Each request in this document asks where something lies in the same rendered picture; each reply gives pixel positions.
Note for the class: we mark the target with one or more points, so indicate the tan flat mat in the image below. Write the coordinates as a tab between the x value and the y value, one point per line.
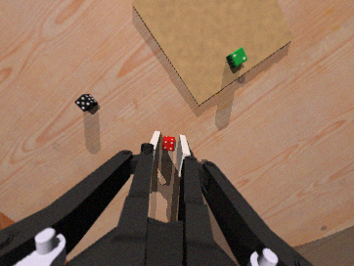
196	36

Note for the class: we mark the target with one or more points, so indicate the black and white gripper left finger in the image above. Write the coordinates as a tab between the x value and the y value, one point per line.
47	236

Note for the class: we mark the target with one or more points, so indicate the green die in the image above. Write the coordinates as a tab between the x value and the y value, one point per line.
236	58

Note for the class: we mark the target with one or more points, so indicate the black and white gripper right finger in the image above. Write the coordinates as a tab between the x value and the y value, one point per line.
252	242

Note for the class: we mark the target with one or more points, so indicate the black die with white pips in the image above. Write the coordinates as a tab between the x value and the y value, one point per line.
86	102

